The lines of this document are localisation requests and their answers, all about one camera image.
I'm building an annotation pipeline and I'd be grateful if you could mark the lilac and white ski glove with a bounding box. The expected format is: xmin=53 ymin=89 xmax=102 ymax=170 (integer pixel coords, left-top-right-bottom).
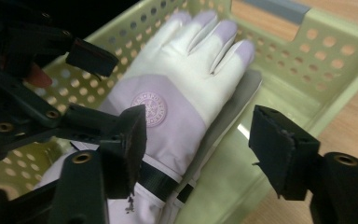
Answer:
xmin=34 ymin=10 xmax=257 ymax=224
xmin=164 ymin=68 xmax=264 ymax=224

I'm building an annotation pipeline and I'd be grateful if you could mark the pale green plastic basket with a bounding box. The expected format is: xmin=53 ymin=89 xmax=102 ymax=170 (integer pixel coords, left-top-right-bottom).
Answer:
xmin=0 ymin=0 xmax=358 ymax=224

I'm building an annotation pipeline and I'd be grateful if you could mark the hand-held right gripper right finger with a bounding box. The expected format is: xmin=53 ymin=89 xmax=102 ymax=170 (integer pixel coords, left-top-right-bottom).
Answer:
xmin=248 ymin=105 xmax=358 ymax=224

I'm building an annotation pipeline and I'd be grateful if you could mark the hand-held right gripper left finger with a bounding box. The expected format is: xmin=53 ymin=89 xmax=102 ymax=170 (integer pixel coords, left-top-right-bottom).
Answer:
xmin=48 ymin=105 xmax=148 ymax=224

